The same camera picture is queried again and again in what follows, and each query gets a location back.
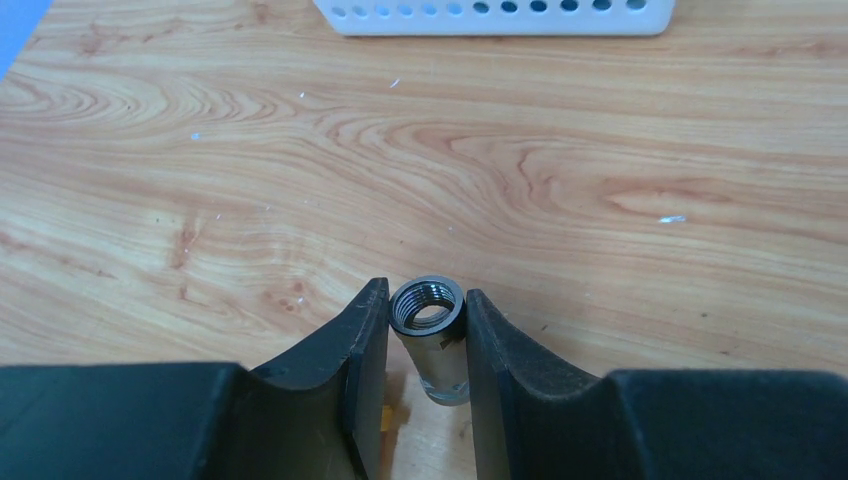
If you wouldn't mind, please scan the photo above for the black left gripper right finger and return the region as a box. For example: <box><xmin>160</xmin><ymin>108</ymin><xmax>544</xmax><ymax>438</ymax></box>
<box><xmin>466</xmin><ymin>289</ymin><xmax>847</xmax><ymax>479</ymax></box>

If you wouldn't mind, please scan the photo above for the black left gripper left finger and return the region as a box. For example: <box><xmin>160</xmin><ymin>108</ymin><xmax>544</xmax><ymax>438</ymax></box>
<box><xmin>1</xmin><ymin>278</ymin><xmax>389</xmax><ymax>479</ymax></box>

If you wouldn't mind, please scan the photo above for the silver pipe fitting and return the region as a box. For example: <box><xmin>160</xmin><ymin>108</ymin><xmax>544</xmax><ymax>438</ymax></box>
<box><xmin>389</xmin><ymin>275</ymin><xmax>470</xmax><ymax>407</ymax></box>

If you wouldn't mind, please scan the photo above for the white plastic basket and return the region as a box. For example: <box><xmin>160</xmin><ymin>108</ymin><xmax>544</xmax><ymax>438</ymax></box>
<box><xmin>313</xmin><ymin>0</ymin><xmax>677</xmax><ymax>37</ymax></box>

